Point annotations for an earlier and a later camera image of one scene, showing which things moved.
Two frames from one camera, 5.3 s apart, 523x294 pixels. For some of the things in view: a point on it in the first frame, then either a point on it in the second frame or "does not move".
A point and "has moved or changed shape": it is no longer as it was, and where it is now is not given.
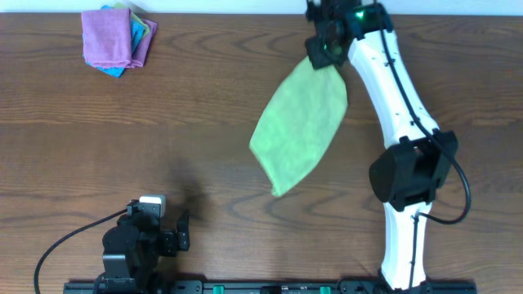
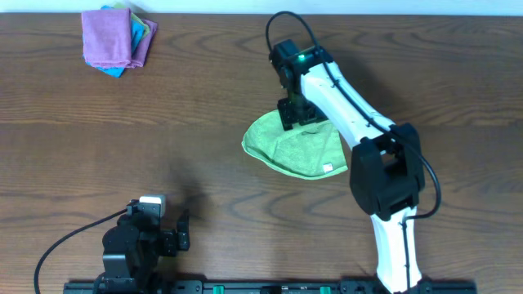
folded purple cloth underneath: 140,54 does not move
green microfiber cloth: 299,123 has moved or changed shape
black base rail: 346,286 does not move
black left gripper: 172,242 does not move
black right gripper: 318,58 to 288,118
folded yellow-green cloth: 123,6 does not move
